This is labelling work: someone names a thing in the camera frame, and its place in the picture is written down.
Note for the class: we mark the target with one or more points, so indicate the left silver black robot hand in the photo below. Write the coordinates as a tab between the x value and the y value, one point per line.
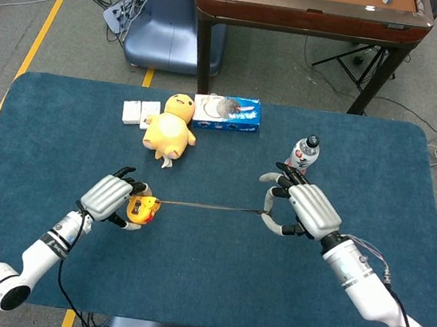
107	195

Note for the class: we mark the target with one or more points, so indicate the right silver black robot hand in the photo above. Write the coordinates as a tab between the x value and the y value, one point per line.
313	208

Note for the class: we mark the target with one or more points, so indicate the yellow tape measure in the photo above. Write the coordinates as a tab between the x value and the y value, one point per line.
140	209

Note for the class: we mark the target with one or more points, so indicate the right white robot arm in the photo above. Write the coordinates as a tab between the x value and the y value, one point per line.
363	287

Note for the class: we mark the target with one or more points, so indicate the clear pink drink bottle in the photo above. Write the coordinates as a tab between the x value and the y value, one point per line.
304	152

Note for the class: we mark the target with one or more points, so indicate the small white box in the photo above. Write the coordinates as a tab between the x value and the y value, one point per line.
150	109
131	112

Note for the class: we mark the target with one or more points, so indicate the yellow plush duck toy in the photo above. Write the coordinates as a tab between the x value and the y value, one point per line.
168	130

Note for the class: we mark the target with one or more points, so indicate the blue felt table mat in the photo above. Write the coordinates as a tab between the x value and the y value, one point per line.
208	271

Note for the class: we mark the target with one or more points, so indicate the blue cookie box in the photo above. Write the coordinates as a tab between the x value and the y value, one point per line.
229	114

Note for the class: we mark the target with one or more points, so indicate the black tripod stand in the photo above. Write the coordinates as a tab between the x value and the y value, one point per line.
354	62

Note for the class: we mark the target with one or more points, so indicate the grey power strip with plugs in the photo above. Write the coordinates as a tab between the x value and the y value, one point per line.
117	15

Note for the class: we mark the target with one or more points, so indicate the brown mahjong table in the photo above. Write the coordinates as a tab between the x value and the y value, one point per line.
302	15

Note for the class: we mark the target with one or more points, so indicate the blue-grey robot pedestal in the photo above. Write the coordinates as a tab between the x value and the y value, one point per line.
164	23

